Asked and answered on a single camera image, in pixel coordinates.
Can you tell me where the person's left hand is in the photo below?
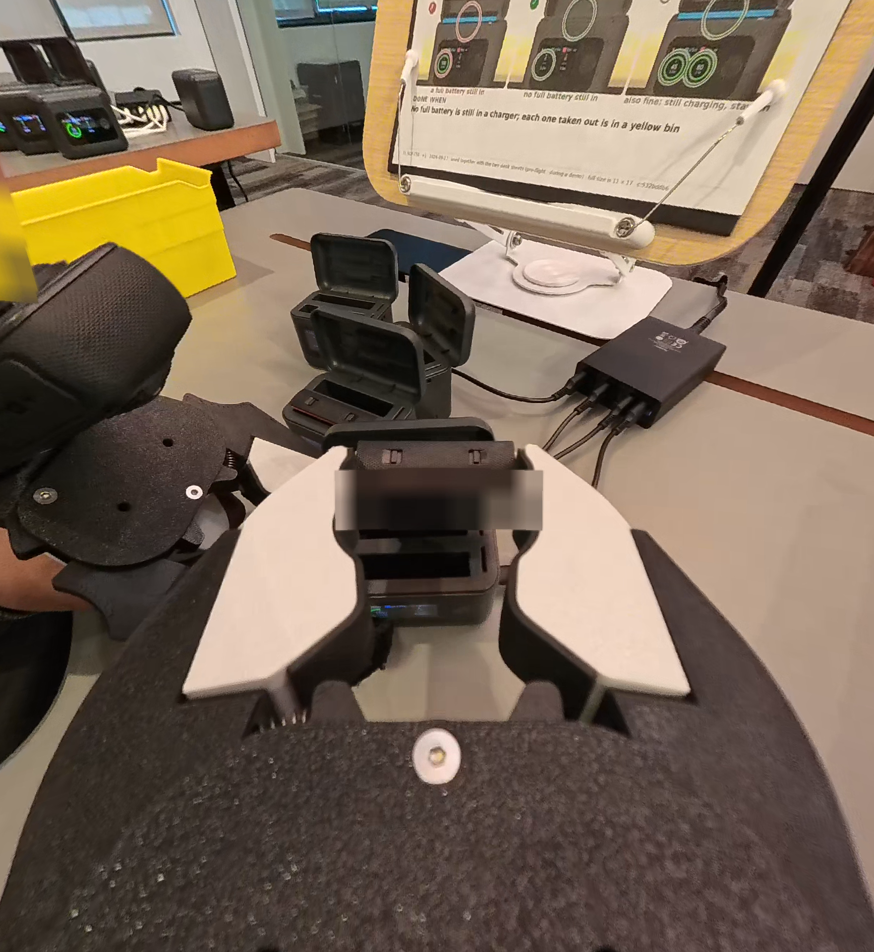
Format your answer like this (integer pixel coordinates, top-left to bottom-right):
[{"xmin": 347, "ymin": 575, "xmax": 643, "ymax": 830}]
[{"xmin": 0, "ymin": 550, "xmax": 75, "ymax": 616}]

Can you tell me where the black hub power cable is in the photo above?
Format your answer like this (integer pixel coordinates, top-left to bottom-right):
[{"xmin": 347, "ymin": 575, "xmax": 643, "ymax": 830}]
[{"xmin": 693, "ymin": 275, "xmax": 732, "ymax": 328}]

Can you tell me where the black usb charging hub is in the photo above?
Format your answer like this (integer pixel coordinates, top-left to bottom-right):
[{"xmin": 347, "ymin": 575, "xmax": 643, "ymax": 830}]
[{"xmin": 575, "ymin": 316, "xmax": 728, "ymax": 430}]

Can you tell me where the printed instruction sheet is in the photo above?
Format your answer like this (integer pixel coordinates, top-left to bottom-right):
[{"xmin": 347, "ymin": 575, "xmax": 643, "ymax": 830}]
[{"xmin": 391, "ymin": 0, "xmax": 832, "ymax": 238}]

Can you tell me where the yellow plastic bin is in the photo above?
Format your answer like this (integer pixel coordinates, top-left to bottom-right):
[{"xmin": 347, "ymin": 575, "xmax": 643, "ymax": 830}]
[{"xmin": 9, "ymin": 156, "xmax": 237, "ymax": 298}]

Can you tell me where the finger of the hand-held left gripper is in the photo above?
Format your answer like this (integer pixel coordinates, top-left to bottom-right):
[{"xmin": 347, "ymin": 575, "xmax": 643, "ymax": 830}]
[{"xmin": 245, "ymin": 437, "xmax": 328, "ymax": 498}]

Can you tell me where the black metal pole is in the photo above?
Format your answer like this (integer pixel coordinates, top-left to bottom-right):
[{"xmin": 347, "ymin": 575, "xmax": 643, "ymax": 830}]
[{"xmin": 749, "ymin": 0, "xmax": 874, "ymax": 298}]

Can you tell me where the orange trimmed black battery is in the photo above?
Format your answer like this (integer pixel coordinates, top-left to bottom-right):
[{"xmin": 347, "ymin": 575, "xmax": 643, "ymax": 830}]
[
  {"xmin": 355, "ymin": 439, "xmax": 518, "ymax": 473},
  {"xmin": 291, "ymin": 402, "xmax": 380, "ymax": 428}
]

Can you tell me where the dark blue flat pad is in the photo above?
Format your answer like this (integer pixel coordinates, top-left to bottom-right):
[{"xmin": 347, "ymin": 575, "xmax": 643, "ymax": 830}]
[{"xmin": 366, "ymin": 229, "xmax": 475, "ymax": 273}]

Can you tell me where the wooden instruction board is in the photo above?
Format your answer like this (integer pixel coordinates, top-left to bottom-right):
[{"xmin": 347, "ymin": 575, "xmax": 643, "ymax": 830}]
[{"xmin": 362, "ymin": 0, "xmax": 854, "ymax": 267}]

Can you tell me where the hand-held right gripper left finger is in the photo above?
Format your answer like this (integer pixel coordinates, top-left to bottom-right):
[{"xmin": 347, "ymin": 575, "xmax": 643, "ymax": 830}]
[{"xmin": 182, "ymin": 446, "xmax": 395, "ymax": 704}]

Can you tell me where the white coiled cable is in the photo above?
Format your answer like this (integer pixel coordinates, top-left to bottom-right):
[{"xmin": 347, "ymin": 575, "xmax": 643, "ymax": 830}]
[{"xmin": 113, "ymin": 100, "xmax": 185, "ymax": 139}]

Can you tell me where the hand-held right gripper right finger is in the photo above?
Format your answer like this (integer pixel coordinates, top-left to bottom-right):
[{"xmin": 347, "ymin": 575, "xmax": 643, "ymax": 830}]
[{"xmin": 498, "ymin": 445, "xmax": 692, "ymax": 721}]

